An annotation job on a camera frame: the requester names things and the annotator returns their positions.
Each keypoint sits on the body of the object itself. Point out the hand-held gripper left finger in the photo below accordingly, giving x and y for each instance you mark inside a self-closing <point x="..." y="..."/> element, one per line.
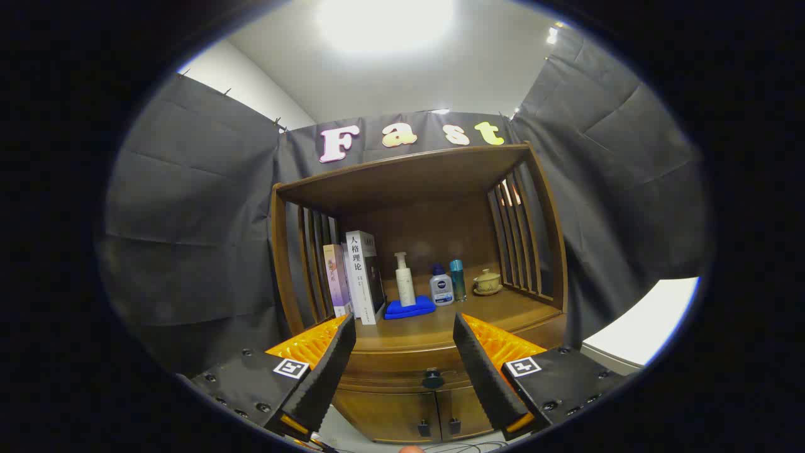
<point x="327" y="377"/>

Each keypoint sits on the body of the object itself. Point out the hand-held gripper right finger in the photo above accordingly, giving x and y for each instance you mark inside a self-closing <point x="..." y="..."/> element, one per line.
<point x="484" y="377"/>

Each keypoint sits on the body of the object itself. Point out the black drawer knob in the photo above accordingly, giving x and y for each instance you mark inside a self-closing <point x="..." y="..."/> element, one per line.
<point x="433" y="377"/>

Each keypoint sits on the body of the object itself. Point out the wooden cabinet door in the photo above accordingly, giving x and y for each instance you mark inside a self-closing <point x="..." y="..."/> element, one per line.
<point x="465" y="409"/>
<point x="383" y="415"/>

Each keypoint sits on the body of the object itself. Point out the brown wooden cabinet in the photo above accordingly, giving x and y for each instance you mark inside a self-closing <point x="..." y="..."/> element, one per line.
<point x="409" y="176"/>

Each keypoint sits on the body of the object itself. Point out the purple book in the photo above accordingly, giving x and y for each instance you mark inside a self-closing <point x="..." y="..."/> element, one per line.
<point x="336" y="283"/>

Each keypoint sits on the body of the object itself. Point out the beige lidded teacup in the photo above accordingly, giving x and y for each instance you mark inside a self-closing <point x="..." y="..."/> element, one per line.
<point x="487" y="282"/>

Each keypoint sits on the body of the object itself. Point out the white bottle blue pump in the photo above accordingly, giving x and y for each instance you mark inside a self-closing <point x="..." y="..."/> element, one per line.
<point x="441" y="289"/>

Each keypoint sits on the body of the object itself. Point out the slim teal bottle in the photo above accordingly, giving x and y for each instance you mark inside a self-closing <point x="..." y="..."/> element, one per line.
<point x="458" y="280"/>

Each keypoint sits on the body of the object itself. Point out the blue folded cloth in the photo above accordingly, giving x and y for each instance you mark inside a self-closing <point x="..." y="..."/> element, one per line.
<point x="409" y="309"/>

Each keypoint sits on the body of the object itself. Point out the thick white book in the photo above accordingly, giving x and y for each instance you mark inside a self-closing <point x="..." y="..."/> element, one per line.
<point x="361" y="277"/>

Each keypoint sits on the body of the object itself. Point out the white storage box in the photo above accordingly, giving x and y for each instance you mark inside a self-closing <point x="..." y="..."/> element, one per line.
<point x="641" y="321"/>

